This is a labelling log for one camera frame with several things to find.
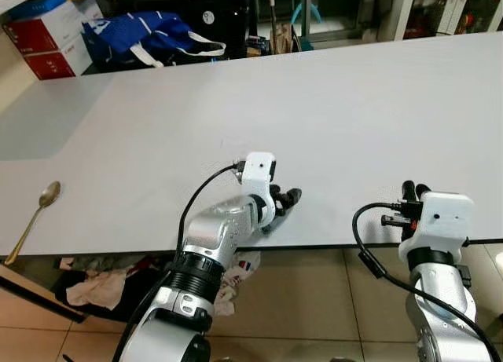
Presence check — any white glass door cabinet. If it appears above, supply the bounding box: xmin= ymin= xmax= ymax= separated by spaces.
xmin=391 ymin=0 xmax=503 ymax=42

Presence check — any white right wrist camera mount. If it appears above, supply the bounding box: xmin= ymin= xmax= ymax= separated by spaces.
xmin=398 ymin=192 xmax=475 ymax=265

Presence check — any golden metal spoon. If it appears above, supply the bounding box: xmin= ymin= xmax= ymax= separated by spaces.
xmin=4 ymin=181 xmax=62 ymax=266

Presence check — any black bag with round label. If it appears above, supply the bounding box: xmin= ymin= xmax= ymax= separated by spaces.
xmin=118 ymin=0 xmax=254 ymax=62

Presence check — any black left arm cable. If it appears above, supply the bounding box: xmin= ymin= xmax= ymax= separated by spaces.
xmin=118 ymin=162 xmax=244 ymax=362

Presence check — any grey patterned cloth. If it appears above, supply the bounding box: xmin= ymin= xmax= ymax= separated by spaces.
xmin=59 ymin=254 xmax=162 ymax=273

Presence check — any white cloth with red logo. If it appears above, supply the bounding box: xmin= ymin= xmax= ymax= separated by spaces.
xmin=214 ymin=250 xmax=263 ymax=317

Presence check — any brown paper bag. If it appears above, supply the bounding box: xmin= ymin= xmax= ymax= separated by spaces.
xmin=270 ymin=20 xmax=300 ymax=56

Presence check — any blue flat box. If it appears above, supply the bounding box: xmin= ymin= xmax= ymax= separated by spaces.
xmin=8 ymin=0 xmax=68 ymax=19

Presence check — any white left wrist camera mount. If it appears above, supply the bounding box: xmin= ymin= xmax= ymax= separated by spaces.
xmin=240 ymin=152 xmax=280 ymax=225

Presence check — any blue bag with white straps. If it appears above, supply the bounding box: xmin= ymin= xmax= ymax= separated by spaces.
xmin=83 ymin=12 xmax=229 ymax=69

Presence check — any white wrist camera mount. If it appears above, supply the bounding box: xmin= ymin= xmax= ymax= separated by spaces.
xmin=398 ymin=192 xmax=475 ymax=265
xmin=240 ymin=152 xmax=280 ymax=225

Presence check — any beige crumpled cloth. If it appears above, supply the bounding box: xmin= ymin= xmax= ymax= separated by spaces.
xmin=65 ymin=268 xmax=128 ymax=309

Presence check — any black fabric bag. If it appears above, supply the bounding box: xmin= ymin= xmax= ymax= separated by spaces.
xmin=51 ymin=256 xmax=172 ymax=324

